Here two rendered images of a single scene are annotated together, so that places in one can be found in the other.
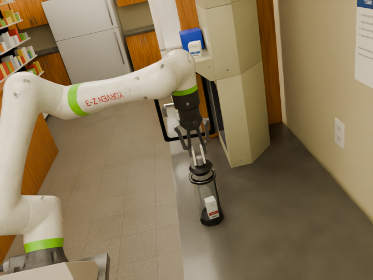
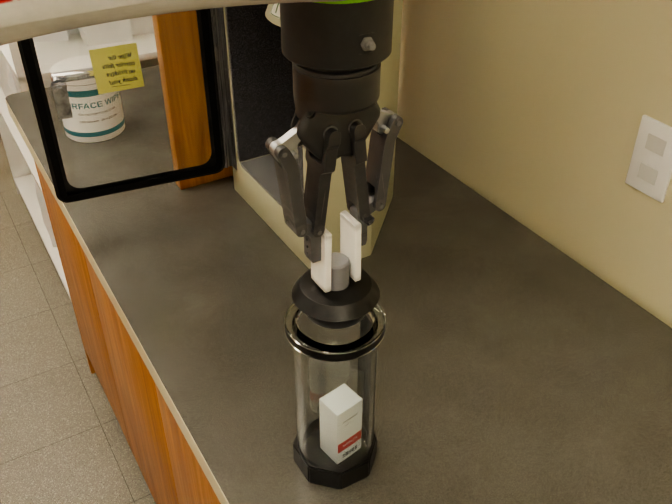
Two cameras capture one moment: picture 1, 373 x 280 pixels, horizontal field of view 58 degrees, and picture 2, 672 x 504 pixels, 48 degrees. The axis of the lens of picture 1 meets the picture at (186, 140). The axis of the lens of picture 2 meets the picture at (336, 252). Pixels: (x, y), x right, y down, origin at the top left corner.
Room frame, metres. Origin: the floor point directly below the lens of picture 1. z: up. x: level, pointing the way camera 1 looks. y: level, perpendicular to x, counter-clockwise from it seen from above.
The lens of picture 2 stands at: (0.57, 0.28, 1.69)
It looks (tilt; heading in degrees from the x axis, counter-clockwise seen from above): 36 degrees down; 329
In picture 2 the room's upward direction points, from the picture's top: straight up
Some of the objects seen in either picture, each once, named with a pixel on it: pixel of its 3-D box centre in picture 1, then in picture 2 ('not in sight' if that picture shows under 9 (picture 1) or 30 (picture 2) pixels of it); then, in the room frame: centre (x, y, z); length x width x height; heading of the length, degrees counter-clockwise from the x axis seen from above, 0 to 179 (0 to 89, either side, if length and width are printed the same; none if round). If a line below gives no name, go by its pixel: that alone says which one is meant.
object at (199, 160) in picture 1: (200, 164); (335, 285); (1.09, -0.03, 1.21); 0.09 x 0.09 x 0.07
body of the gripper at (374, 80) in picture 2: (190, 118); (336, 106); (1.09, -0.03, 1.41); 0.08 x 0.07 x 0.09; 90
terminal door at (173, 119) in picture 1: (183, 106); (126, 83); (1.76, -0.02, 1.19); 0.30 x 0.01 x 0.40; 82
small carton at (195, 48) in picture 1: (195, 49); not in sight; (1.54, -0.13, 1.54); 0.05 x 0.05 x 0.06; 73
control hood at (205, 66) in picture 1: (197, 63); not in sight; (1.59, -0.13, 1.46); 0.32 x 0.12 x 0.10; 0
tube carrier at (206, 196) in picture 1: (206, 195); (335, 388); (1.09, -0.03, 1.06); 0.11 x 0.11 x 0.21
